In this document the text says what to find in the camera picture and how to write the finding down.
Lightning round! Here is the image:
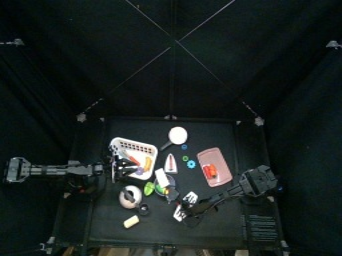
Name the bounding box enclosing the toy pan white inside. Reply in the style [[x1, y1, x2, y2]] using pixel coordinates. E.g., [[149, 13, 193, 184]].
[[159, 125, 189, 152]]

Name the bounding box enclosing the orange toy carrot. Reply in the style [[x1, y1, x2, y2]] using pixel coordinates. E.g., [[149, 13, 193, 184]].
[[121, 151, 141, 166]]

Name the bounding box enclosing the yellow toy banana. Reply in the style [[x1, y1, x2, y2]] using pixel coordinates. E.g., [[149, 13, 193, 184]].
[[143, 156, 153, 173]]

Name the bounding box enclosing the dark toy ladle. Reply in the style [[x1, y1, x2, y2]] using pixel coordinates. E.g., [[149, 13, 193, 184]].
[[164, 187, 181, 205]]

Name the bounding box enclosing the white plastic basket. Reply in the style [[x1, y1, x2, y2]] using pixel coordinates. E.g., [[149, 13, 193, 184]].
[[108, 136, 160, 182]]

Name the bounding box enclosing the dark toy bowl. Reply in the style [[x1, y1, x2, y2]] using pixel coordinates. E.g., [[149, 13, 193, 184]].
[[152, 173, 177, 198]]

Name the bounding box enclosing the white rectangular box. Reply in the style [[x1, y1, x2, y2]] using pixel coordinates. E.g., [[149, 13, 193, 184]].
[[152, 167, 172, 189]]

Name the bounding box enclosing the white toy teapot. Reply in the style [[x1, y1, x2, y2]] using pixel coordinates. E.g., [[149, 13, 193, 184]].
[[117, 185, 144, 210]]

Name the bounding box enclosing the red orange toy food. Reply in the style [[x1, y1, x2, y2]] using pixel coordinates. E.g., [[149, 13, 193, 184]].
[[203, 163, 219, 180]]

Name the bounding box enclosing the beige toy block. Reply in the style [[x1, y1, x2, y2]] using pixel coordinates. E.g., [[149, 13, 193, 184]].
[[121, 214, 141, 230]]

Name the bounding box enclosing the pink plastic tray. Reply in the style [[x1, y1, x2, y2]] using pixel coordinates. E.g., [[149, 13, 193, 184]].
[[195, 146, 233, 188]]

